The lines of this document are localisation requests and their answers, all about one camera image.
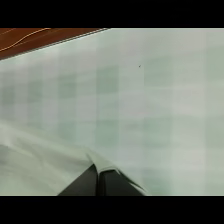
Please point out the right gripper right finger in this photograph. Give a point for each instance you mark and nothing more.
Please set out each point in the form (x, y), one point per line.
(115, 185)

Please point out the pale green garment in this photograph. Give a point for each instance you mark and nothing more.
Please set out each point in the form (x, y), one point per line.
(40, 163)

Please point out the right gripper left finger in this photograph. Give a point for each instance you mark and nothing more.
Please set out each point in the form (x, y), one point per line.
(85, 185)

